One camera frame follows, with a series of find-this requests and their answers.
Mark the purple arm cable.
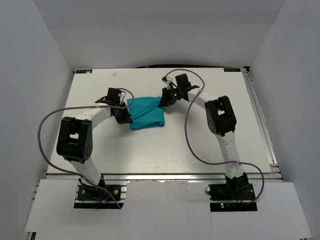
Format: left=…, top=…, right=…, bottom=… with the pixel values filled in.
left=162, top=69, right=265, bottom=205
left=37, top=87, right=135, bottom=209

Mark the blue table corner label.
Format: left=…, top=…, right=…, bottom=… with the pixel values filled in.
left=75, top=69, right=93, bottom=74
left=223, top=67, right=242, bottom=73

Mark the teal t-shirt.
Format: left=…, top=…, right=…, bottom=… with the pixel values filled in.
left=127, top=96, right=165, bottom=131

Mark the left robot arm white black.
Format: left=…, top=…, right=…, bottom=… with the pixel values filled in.
left=56, top=87, right=133, bottom=188

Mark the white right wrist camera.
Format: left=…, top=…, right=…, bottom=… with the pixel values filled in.
left=161, top=76, right=176, bottom=90

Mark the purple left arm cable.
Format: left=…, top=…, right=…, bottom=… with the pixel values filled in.
left=37, top=87, right=135, bottom=209

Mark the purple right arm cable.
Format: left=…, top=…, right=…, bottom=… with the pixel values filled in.
left=162, top=69, right=265, bottom=205

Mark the blue table corner label left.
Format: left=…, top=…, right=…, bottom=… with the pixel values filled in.
left=75, top=69, right=93, bottom=74

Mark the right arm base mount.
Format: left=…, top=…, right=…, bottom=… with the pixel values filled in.
left=204, top=183, right=258, bottom=213

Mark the blue table corner label right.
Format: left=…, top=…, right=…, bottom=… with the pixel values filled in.
left=223, top=67, right=242, bottom=73

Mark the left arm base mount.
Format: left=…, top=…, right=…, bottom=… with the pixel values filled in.
left=73, top=179, right=127, bottom=210

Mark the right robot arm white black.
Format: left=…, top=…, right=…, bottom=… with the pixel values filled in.
left=158, top=73, right=249, bottom=191

